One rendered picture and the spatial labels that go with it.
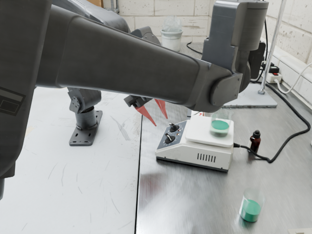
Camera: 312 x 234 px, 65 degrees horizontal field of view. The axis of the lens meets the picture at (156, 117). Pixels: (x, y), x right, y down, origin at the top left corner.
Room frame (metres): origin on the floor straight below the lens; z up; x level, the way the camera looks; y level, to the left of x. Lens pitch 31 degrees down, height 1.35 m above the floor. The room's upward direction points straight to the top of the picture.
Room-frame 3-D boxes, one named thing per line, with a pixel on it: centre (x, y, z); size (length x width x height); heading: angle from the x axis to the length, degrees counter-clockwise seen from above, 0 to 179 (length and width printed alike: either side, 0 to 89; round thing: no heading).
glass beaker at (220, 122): (0.51, -0.16, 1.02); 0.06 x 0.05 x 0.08; 59
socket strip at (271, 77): (1.24, -0.55, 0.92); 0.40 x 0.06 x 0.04; 1
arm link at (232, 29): (0.33, -0.09, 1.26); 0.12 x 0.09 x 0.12; 129
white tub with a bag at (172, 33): (1.58, -0.10, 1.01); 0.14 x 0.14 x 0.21
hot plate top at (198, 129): (0.54, -0.15, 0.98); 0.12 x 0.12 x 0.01; 74
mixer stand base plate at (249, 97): (0.91, -0.32, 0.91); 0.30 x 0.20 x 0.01; 91
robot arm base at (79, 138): (0.67, 0.23, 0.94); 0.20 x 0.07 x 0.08; 1
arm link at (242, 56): (0.35, -0.11, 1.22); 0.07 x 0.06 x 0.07; 163
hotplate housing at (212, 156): (0.55, -0.12, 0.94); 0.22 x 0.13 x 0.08; 74
